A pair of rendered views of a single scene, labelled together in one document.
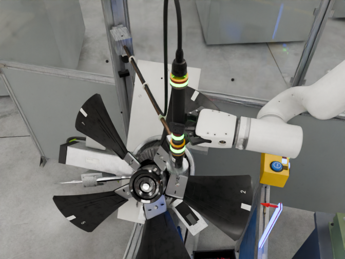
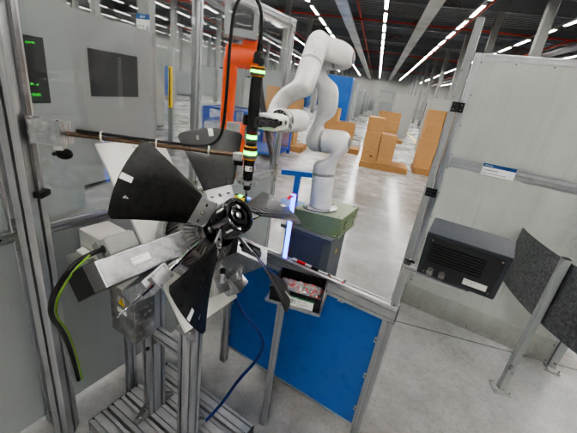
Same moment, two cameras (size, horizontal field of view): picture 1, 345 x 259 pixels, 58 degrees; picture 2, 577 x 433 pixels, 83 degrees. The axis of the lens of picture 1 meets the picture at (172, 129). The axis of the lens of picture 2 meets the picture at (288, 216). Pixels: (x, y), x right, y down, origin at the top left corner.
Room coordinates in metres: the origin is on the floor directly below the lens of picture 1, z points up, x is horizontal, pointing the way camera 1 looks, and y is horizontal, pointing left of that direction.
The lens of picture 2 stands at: (0.15, 0.97, 1.62)
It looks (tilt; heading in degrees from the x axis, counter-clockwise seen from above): 22 degrees down; 286
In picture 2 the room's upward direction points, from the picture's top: 8 degrees clockwise
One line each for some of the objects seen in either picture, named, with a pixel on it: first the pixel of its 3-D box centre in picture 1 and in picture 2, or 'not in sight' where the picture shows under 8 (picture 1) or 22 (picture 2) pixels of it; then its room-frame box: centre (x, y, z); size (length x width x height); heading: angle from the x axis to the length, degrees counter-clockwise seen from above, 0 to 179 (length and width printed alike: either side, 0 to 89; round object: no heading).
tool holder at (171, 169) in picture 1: (176, 154); (245, 168); (0.59, -0.01, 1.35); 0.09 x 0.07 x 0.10; 22
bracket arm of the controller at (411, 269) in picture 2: not in sight; (434, 277); (-0.11, -0.22, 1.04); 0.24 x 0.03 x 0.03; 167
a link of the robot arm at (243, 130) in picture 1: (241, 133); (282, 120); (0.54, -0.18, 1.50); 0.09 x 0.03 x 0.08; 167
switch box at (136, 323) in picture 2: not in sight; (132, 307); (0.96, 0.13, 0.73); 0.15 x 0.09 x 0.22; 167
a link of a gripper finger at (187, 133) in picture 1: (180, 131); (264, 122); (0.55, -0.02, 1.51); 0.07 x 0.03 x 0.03; 77
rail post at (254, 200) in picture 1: (248, 223); (227, 307); (0.82, -0.44, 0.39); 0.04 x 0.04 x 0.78; 77
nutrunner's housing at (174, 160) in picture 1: (178, 122); (252, 121); (0.58, -0.02, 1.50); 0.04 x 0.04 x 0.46
